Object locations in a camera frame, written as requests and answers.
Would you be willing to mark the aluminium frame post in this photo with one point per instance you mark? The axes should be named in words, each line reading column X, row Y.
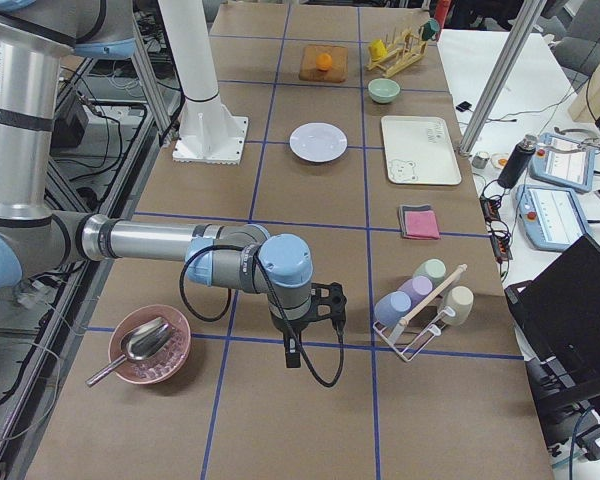
column 516, row 39

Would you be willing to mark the black laptop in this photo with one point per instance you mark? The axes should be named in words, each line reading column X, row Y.
column 558, row 313

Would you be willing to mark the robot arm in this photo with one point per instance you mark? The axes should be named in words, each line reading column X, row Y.
column 34, row 38

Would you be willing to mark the yellow cup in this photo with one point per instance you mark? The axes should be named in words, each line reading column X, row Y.
column 377, row 50

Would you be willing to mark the red cylinder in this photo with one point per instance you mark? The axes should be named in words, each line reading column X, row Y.
column 441, row 11

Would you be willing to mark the orange fruit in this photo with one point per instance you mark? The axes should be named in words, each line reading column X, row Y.
column 324, row 62

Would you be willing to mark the pink cloth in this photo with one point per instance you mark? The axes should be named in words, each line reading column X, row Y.
column 421, row 225

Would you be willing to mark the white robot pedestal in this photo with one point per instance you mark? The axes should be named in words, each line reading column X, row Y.
column 208, row 132

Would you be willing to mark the small metal tin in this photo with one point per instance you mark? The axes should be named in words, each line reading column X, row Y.
column 480, row 159

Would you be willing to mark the far teach pendant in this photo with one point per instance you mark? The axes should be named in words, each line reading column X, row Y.
column 561, row 161

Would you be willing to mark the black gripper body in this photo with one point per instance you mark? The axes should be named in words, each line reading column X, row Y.
column 288, row 327

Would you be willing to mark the white wire cup rack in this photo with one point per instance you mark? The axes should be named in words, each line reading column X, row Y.
column 422, row 324

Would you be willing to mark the wooden cutting board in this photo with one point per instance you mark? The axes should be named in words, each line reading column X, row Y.
column 337, row 74

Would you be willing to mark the cream bear tray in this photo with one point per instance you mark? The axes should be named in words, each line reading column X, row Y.
column 418, row 151

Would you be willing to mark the green tumbler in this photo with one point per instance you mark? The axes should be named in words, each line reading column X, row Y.
column 434, row 269

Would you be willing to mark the near teach pendant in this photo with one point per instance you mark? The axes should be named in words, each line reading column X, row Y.
column 552, row 217

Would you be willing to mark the wooden dish rack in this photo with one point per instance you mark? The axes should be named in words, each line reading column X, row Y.
column 405, row 48

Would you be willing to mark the green bowl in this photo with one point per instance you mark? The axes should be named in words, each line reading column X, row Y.
column 383, row 90

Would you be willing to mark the purple tumbler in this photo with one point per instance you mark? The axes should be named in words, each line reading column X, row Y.
column 417, row 288

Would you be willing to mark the pink bowl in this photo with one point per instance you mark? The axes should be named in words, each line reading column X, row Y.
column 157, row 356

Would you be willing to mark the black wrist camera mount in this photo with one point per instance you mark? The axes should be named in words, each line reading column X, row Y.
column 328, row 302

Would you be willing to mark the dark green cup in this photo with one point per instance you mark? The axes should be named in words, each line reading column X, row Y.
column 429, row 30

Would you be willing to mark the blue tumbler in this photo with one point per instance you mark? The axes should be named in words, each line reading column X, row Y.
column 391, row 308

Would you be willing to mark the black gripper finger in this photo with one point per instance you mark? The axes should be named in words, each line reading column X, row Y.
column 292, row 359

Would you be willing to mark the teach pendant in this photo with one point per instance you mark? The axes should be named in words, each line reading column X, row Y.
column 552, row 217
column 561, row 161

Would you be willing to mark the grey cloth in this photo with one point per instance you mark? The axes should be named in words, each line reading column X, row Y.
column 404, row 208

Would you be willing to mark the white plate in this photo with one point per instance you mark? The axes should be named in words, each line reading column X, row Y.
column 318, row 142

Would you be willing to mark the beige tumbler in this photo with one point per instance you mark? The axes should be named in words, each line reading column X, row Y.
column 456, row 305

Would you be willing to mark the black water bottle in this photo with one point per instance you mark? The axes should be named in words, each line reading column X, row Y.
column 517, row 162

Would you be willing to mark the metal scoop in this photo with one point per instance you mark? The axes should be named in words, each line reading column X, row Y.
column 137, row 345

